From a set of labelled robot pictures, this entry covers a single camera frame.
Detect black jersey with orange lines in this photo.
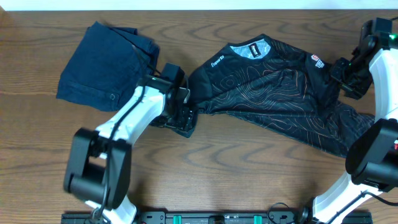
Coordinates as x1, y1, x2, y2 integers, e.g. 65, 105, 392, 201
187, 34, 374, 157

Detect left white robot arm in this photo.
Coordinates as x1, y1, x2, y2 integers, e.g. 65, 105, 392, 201
61, 63, 193, 223

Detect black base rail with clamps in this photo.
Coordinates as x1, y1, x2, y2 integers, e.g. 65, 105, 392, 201
60, 207, 373, 224

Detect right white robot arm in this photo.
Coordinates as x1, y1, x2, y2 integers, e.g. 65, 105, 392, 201
297, 17, 397, 223

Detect folded navy blue trousers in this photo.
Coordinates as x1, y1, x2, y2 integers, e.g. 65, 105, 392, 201
56, 22, 160, 111

